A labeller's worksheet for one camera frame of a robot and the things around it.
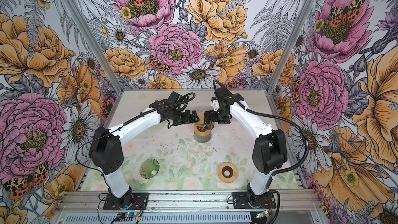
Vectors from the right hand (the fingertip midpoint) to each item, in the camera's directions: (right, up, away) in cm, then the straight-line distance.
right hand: (213, 126), depth 84 cm
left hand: (-12, +1, +2) cm, 12 cm away
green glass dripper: (-34, -22, -1) cm, 40 cm away
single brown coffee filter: (-6, +5, 0) cm, 8 cm away
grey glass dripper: (-5, -2, +5) cm, 7 cm away
